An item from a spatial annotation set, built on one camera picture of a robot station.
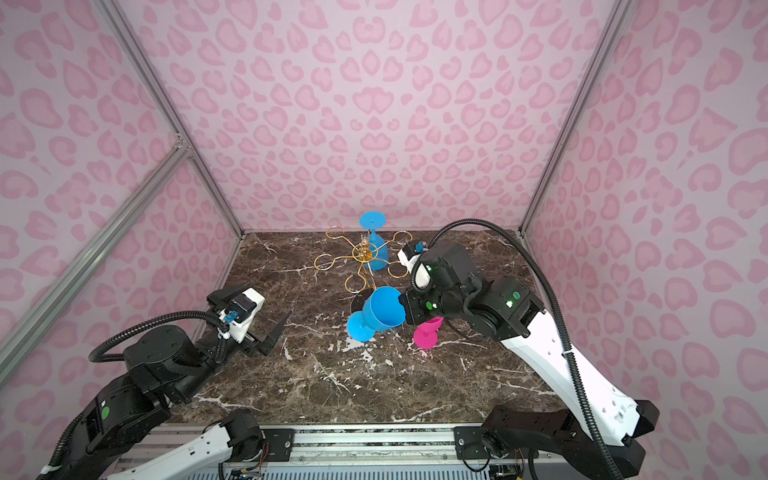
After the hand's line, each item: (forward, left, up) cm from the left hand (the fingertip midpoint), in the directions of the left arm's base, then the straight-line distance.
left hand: (265, 292), depth 57 cm
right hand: (+1, -25, -5) cm, 26 cm away
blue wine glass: (+18, -21, -11) cm, 29 cm away
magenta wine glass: (+8, -34, -38) cm, 52 cm away
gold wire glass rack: (+17, -17, -10) cm, 26 cm away
